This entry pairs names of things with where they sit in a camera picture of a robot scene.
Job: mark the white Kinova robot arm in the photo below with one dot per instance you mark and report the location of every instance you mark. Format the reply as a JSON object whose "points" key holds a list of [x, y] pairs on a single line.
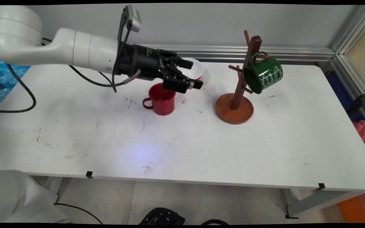
{"points": [[74, 47]]}

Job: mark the red plastic bag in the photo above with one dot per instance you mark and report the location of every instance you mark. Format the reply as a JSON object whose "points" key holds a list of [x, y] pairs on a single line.
{"points": [[364, 133]]}

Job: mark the blue box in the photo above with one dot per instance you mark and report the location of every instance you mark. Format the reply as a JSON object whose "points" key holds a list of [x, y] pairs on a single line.
{"points": [[337, 91]]}

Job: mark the aluminium frame with post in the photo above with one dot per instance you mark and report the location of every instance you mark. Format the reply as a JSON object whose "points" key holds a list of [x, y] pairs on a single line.
{"points": [[348, 31]]}

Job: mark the grey metal table leg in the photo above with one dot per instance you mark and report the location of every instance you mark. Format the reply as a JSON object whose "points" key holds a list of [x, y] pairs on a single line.
{"points": [[315, 202], [54, 186]]}

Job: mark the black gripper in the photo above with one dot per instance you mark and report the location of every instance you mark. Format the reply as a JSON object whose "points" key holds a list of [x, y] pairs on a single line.
{"points": [[141, 61]]}

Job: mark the long aluminium wall rail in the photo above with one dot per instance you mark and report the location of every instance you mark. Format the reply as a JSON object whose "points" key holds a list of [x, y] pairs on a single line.
{"points": [[220, 52]]}

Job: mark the black table edge clip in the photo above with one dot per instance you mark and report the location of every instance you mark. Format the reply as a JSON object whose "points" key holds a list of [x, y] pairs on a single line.
{"points": [[89, 174], [321, 186]]}

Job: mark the beige wooden board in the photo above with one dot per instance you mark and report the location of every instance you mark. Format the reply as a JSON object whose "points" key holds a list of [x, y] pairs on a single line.
{"points": [[364, 53]]}

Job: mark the red enamel mug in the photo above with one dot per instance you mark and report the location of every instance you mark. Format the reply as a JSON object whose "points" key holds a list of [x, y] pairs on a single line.
{"points": [[163, 103]]}

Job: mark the green enamel mug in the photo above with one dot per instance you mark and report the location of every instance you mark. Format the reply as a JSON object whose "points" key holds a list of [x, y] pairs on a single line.
{"points": [[268, 74]]}

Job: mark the black stand pole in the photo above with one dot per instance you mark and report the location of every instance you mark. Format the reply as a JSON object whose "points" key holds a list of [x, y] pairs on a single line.
{"points": [[361, 99]]}

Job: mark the brown wooden mug tree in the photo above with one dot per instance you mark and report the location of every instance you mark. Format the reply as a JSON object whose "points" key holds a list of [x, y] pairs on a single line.
{"points": [[234, 110]]}

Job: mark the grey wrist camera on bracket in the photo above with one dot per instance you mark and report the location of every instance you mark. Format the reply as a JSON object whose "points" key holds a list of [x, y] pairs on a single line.
{"points": [[133, 19]]}

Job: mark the white bowl with red outside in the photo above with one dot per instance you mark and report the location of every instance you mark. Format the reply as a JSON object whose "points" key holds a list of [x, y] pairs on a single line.
{"points": [[195, 71]]}

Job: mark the blue plastic sheet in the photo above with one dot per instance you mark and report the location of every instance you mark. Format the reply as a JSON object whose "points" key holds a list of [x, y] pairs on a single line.
{"points": [[2, 71]]}

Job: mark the orange box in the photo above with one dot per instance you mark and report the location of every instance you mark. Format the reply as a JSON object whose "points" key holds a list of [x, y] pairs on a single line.
{"points": [[356, 209]]}

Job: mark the white rounded machine housing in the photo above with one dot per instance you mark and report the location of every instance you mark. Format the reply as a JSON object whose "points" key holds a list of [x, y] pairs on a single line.
{"points": [[14, 199]]}

